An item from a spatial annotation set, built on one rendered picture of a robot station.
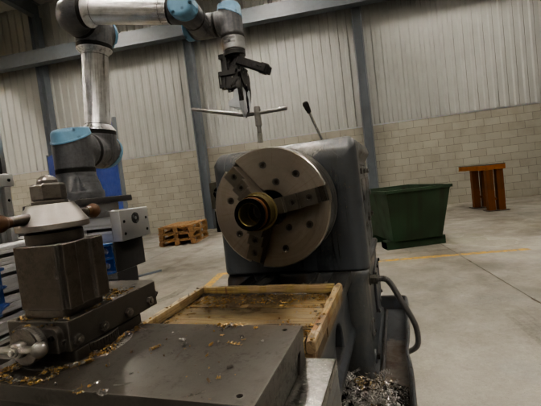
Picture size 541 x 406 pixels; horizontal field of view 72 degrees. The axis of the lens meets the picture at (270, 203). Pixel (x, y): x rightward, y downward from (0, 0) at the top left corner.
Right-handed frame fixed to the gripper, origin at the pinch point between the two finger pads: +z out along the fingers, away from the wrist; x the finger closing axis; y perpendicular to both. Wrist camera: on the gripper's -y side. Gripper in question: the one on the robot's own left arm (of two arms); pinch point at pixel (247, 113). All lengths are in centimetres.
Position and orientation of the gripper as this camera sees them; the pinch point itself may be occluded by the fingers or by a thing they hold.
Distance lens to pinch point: 124.8
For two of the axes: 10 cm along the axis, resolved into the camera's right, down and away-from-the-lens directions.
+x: -2.9, 0.8, -9.5
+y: -9.5, 0.9, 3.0
